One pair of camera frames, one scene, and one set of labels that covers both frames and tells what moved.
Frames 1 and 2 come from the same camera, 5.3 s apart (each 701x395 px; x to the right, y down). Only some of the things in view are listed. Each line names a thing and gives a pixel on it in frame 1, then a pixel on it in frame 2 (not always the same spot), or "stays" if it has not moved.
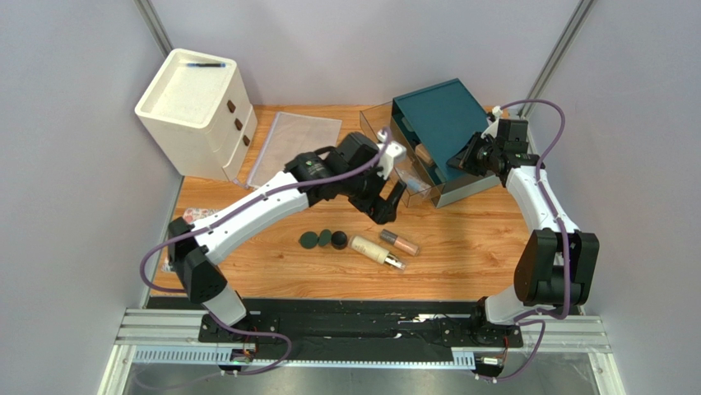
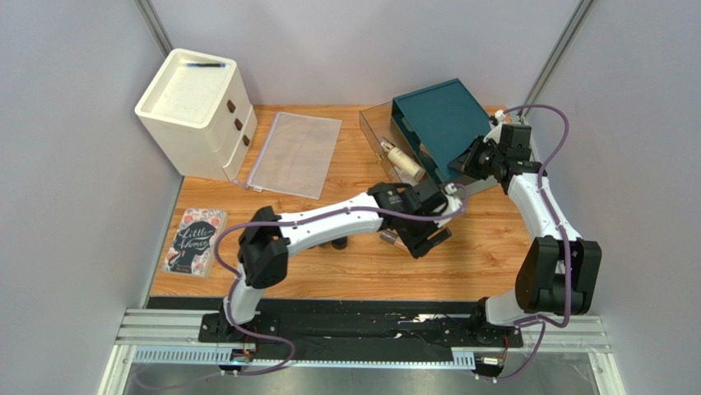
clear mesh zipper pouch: x=290 y=135 stays
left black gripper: x=382 y=211 → x=417 y=250
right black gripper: x=467 y=158 stays
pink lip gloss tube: x=399 y=243 stays
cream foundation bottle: x=376 y=253 → x=403 y=160
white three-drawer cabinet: x=197 y=107 stays
